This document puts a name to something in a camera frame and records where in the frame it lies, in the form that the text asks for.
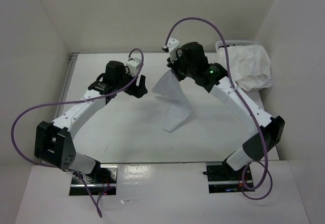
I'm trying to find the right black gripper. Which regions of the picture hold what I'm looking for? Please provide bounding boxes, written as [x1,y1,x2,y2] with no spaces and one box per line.
[167,50,195,81]

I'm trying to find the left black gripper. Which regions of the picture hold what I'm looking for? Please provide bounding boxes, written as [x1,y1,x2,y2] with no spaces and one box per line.
[115,67,148,99]

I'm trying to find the white pleated skirt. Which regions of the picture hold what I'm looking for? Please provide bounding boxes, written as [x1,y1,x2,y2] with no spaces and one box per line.
[227,45,273,92]

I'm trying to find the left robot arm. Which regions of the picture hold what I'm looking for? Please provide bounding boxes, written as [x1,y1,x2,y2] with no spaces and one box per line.
[34,58,147,183]

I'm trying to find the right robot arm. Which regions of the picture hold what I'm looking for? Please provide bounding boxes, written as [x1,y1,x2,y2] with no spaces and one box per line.
[153,38,285,180]

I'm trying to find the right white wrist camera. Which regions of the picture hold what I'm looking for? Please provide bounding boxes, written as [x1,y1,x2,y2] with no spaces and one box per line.
[162,37,180,63]

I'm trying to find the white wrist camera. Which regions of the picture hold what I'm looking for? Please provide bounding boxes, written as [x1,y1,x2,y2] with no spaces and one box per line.
[162,37,180,63]
[125,58,142,77]

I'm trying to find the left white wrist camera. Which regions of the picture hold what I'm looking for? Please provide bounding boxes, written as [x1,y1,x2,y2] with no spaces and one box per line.
[125,58,142,77]

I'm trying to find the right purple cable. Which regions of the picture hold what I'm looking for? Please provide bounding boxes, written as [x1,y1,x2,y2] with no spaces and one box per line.
[165,17,274,200]

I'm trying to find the purple cable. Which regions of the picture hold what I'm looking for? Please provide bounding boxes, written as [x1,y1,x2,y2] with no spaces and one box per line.
[165,17,274,200]
[11,48,145,218]

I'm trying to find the aluminium table edge rail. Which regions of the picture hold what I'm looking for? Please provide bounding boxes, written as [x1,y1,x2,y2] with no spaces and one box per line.
[40,52,80,164]

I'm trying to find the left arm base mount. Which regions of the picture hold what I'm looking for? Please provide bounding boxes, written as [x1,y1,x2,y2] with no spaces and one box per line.
[69,164,118,196]

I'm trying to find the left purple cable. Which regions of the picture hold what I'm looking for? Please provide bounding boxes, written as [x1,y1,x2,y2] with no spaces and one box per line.
[11,48,145,218]

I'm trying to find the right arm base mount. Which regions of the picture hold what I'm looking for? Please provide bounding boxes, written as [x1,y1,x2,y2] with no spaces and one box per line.
[203,162,244,194]

